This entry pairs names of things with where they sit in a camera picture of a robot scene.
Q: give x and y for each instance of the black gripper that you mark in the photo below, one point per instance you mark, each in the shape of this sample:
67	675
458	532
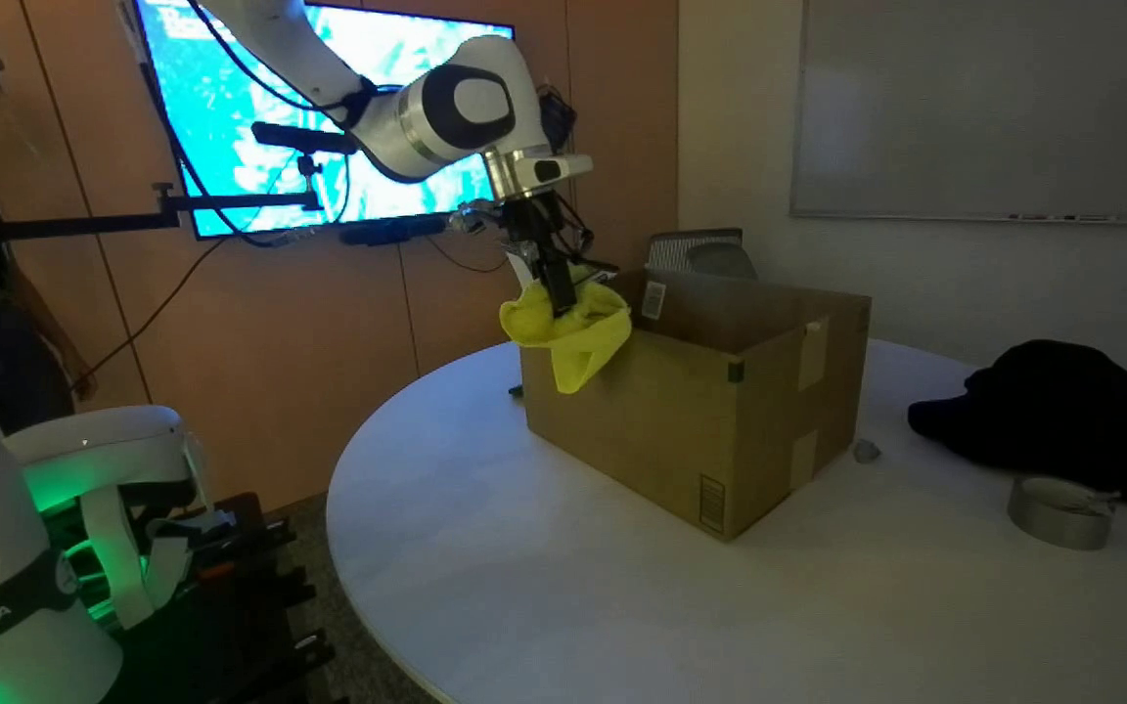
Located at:
547	233

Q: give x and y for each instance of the yellow-green microfibre cloth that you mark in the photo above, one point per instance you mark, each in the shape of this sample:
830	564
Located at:
568	344

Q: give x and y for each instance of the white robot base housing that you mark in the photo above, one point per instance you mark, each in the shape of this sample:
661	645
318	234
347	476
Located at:
108	452

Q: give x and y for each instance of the open cardboard box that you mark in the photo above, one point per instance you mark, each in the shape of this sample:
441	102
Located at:
667	414

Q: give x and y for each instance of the small black object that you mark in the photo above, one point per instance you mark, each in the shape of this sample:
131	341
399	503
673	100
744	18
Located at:
514	390

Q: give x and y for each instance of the small grey object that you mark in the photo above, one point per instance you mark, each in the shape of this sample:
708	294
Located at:
868	452

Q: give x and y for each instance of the whiteboard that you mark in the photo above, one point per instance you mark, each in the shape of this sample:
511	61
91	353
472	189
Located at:
981	102

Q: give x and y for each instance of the black robot stand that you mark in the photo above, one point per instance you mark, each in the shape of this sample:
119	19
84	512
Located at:
223	610

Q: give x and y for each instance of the black garment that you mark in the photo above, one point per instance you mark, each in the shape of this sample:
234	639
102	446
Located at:
1072	414

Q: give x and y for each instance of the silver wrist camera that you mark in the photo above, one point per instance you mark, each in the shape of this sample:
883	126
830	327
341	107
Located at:
541	168

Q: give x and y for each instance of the black wall device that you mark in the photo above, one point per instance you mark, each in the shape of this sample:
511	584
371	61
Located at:
556	118

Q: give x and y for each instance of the black mounted camera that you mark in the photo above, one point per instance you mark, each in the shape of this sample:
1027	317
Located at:
303	141

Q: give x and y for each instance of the wall-mounted TV monitor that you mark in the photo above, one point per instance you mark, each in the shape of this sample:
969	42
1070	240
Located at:
215	141

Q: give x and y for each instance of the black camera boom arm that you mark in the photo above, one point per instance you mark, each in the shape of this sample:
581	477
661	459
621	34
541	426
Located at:
97	221

